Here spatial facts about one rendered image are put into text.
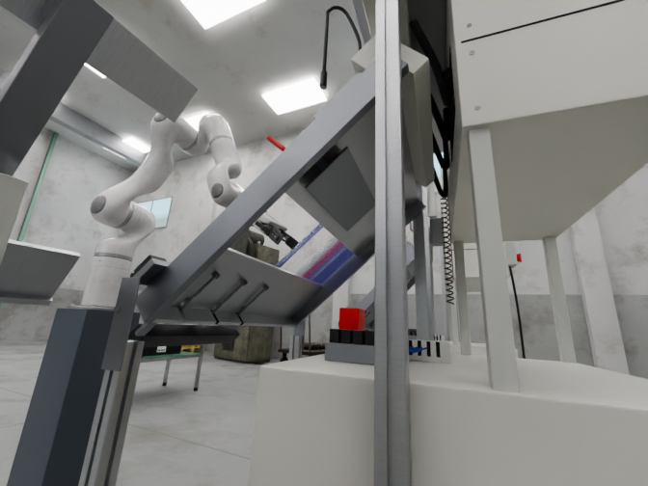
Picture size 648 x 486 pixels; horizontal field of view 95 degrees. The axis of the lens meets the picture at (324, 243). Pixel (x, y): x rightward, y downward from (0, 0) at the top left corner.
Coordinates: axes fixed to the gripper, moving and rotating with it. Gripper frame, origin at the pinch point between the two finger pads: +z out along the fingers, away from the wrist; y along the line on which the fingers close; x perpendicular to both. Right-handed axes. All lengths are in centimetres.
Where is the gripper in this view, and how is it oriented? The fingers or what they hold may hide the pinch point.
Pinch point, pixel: (286, 242)
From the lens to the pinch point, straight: 91.1
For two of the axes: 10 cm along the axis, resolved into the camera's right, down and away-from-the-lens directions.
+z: 7.0, 5.5, -4.5
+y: 4.1, 2.0, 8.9
